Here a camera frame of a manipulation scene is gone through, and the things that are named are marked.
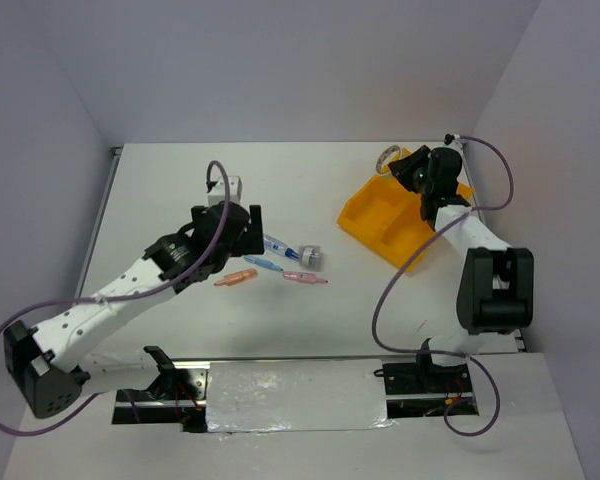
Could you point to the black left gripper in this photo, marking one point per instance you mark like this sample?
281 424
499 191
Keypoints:
253 240

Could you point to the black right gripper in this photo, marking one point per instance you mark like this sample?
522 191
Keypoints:
403 168

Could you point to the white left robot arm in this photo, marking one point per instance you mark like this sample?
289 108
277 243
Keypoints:
46 360

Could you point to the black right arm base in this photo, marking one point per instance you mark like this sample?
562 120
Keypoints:
421 388

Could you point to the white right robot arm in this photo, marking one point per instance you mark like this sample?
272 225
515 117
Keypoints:
495 293

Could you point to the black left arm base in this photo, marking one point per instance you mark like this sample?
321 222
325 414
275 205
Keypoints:
177 395

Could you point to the blue highlighter pen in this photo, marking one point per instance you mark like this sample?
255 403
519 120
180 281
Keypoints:
263 263

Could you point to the yellow compartment bin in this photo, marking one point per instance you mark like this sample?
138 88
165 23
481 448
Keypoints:
392 220

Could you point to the pink highlighter pen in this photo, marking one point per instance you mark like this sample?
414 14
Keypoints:
304 277

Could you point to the silver foil sheet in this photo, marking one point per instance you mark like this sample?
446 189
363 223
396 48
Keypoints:
292 396

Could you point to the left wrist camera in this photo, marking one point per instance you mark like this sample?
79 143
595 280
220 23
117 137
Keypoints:
219 190

